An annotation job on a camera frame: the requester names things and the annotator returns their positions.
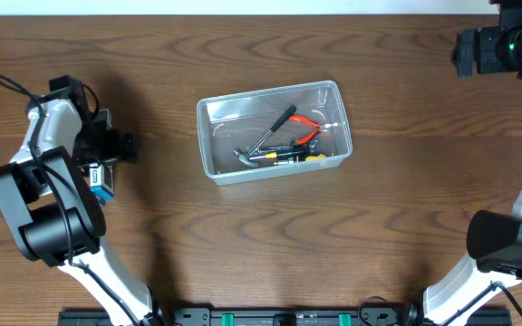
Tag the clear plastic container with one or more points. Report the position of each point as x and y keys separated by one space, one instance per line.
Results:
x=239 y=121

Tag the white teal screwdriver box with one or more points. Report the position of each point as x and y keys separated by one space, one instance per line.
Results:
x=101 y=182

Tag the black orange scraper tool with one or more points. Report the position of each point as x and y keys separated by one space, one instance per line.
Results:
x=245 y=157

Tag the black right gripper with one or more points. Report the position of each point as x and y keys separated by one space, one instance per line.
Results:
x=485 y=39

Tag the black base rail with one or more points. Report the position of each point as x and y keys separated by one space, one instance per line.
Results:
x=377 y=314

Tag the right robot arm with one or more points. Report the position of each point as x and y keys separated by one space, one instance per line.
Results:
x=493 y=259

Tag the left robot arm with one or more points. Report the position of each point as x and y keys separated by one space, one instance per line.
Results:
x=54 y=187

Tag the red black pliers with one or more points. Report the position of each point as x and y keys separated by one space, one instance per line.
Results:
x=316 y=128

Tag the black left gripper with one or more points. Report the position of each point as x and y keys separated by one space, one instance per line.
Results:
x=122 y=147

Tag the black yellow precision screwdriver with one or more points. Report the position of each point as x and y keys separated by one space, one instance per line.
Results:
x=278 y=155

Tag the stubby yellow black screwdriver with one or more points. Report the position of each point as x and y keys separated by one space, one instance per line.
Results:
x=298 y=159

